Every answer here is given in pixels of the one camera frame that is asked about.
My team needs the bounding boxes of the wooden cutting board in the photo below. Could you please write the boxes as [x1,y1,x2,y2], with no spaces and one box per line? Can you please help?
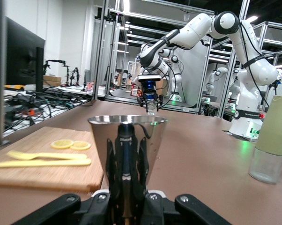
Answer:
[0,126,105,193]

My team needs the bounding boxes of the black computer monitor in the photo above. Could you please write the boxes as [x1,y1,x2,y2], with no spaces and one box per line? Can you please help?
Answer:
[5,16,46,93]

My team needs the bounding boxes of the cardboard box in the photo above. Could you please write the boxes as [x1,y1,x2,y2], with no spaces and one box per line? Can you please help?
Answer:
[43,75,62,87]

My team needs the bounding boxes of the brown paper table cover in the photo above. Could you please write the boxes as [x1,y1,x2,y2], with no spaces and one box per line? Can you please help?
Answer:
[0,100,282,225]

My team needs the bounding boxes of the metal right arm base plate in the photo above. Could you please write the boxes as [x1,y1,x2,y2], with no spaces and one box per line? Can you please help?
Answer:
[222,128,261,143]

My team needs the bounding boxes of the yellow plastic knife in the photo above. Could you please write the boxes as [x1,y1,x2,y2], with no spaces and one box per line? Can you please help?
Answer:
[0,158,92,169]

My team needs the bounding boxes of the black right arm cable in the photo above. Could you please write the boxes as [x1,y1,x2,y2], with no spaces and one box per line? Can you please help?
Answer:
[158,18,272,110]

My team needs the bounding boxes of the small clear glass cup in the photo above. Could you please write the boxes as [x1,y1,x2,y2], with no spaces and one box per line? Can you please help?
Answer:
[147,100,157,116]

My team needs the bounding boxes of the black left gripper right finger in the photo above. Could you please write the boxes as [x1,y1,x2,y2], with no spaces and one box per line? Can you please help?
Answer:
[143,191,233,225]

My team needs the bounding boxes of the lemon slice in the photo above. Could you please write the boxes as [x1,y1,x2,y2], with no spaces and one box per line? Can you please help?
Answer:
[70,141,92,151]
[51,139,74,150]

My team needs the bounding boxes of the yellow plastic fork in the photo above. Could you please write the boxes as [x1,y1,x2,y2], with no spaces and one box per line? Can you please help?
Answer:
[6,150,88,161]

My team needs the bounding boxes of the green sleeved glass bottle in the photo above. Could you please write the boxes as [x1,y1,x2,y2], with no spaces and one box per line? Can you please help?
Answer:
[248,95,282,185]

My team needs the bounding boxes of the aluminium profile frame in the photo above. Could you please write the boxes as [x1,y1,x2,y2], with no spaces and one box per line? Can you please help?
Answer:
[93,0,282,115]

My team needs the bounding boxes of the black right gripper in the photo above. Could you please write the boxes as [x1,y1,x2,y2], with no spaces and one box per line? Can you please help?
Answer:
[137,81,164,111]

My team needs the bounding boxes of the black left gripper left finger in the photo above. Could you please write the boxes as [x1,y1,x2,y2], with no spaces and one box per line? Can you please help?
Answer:
[14,191,113,225]

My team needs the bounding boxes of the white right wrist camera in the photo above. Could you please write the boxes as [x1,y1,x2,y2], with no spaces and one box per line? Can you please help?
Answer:
[137,74,163,83]

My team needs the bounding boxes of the steel double jigger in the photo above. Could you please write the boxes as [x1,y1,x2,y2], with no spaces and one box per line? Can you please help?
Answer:
[87,114,169,225]

